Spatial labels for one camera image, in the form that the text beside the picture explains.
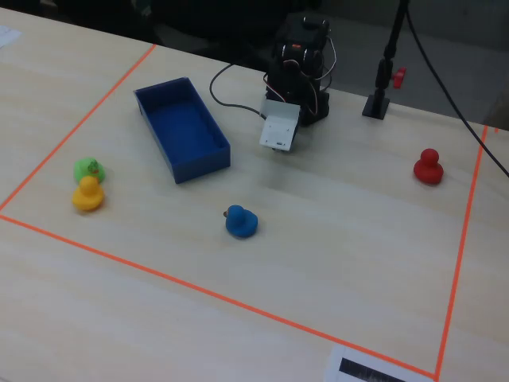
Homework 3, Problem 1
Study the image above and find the orange tape strip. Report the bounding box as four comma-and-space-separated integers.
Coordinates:
0, 43, 158, 212
434, 124, 489, 380
0, 213, 438, 379

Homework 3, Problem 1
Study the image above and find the green rubber duck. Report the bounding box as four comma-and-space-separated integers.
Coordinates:
73, 157, 107, 184

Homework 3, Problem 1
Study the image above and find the blue rectangular box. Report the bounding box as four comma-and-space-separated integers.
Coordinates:
133, 76, 232, 185

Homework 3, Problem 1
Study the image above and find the black stand cable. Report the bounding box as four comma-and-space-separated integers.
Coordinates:
404, 0, 509, 179

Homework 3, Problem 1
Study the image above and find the red toy fruit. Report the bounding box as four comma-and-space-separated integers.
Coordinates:
413, 148, 445, 185

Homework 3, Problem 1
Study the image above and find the black camera cable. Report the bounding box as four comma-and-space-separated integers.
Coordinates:
209, 61, 275, 120

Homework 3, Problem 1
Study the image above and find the paper with black bar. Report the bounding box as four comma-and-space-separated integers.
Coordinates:
323, 344, 435, 382

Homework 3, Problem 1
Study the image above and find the yellow rubber duck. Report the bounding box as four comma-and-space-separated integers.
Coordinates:
72, 175, 106, 212

